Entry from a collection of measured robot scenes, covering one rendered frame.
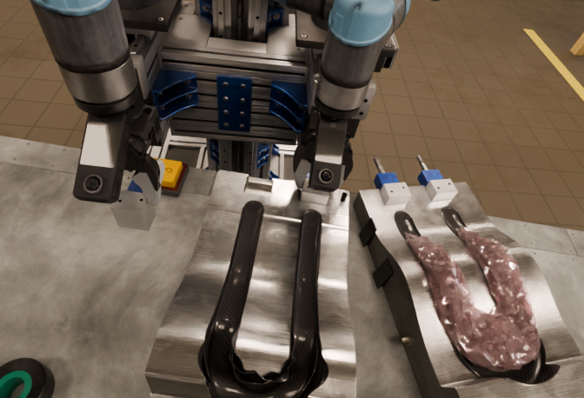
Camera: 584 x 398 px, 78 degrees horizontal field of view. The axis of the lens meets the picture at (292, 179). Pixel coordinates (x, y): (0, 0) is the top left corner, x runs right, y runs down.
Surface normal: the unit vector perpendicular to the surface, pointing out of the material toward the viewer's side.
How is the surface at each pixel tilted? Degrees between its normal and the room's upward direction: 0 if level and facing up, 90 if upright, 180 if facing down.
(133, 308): 0
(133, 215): 90
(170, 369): 4
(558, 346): 0
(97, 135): 33
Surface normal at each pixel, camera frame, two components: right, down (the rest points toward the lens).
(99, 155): 0.08, -0.13
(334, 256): 0.11, -0.59
